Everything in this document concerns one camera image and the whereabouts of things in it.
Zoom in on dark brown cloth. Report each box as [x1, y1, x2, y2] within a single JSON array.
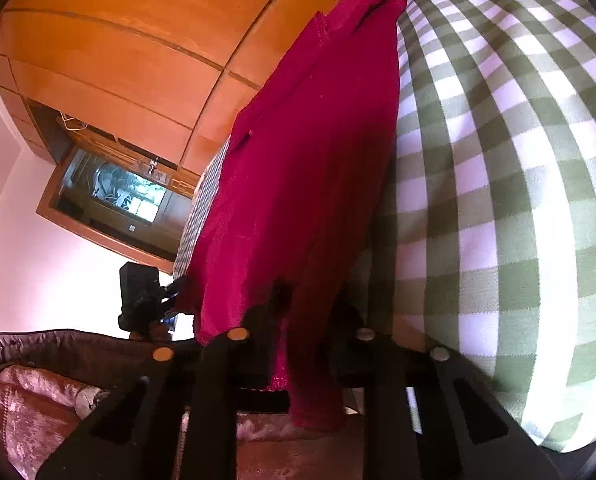
[[0, 328, 205, 392]]

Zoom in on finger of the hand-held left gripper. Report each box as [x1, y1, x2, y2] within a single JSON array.
[[160, 278, 190, 312]]

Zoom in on frosted glass door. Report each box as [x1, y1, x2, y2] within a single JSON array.
[[37, 145, 195, 274]]

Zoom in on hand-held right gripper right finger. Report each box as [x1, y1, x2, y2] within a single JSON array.
[[327, 304, 565, 480]]

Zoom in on white wire hanger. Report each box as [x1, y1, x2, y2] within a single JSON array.
[[57, 112, 87, 132]]

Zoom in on red fleece garment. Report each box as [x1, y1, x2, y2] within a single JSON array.
[[185, 0, 409, 432]]

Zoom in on carved wooden door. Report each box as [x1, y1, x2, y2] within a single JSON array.
[[55, 115, 200, 202]]

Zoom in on wooden wardrobe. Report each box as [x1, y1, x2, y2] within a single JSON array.
[[0, 0, 395, 177]]

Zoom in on green white checkered blanket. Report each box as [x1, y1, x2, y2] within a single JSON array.
[[173, 0, 596, 455]]

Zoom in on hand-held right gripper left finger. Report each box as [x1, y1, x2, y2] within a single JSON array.
[[37, 304, 288, 480]]

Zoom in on pink velvet quilted cloth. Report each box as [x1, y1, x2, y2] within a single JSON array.
[[0, 364, 371, 480]]

